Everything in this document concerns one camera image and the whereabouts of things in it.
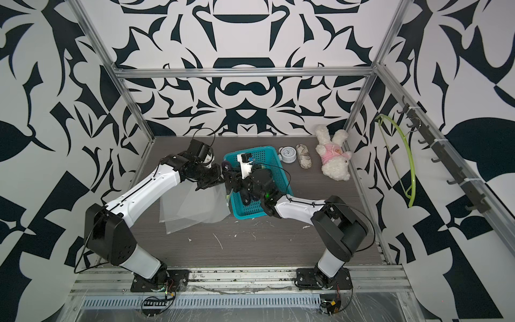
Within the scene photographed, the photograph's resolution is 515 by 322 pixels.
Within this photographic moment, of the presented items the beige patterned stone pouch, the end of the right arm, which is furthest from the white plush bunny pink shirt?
the end of the right arm

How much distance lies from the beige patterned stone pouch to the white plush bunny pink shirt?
7cm

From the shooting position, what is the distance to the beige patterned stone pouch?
1.07 meters

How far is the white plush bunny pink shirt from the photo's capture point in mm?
987

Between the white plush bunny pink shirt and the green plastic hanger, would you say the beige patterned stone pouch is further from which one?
the green plastic hanger
